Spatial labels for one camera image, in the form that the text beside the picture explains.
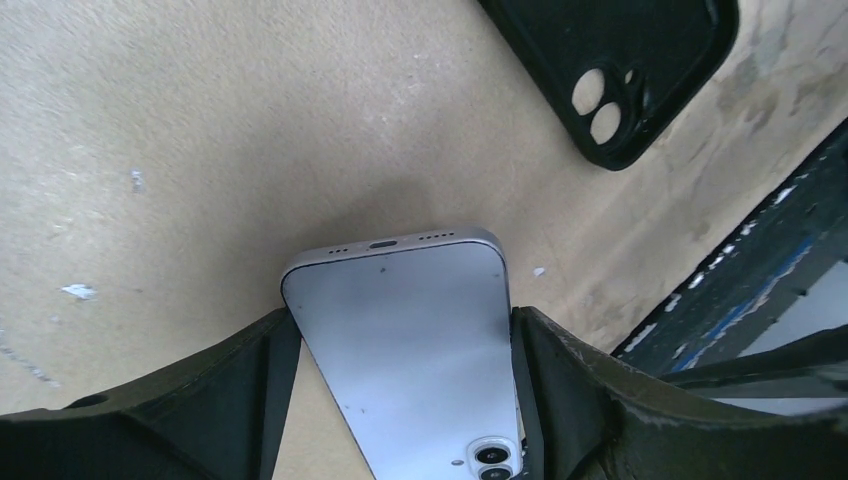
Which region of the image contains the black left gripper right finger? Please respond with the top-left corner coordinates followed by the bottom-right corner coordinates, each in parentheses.
top-left (510, 307), bottom-right (847, 479)

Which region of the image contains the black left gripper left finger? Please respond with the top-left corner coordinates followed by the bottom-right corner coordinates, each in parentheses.
top-left (1, 309), bottom-right (301, 479)

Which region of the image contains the silver-edged black-screen phone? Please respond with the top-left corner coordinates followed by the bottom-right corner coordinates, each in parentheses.
top-left (280, 226), bottom-right (523, 479)

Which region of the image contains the black phone case with cutout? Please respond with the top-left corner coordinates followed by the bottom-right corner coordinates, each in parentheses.
top-left (481, 0), bottom-right (740, 171)

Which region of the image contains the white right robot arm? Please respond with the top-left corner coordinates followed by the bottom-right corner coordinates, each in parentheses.
top-left (660, 325), bottom-right (847, 399)

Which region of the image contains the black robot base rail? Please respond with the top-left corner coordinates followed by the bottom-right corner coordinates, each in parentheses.
top-left (612, 122), bottom-right (847, 377)

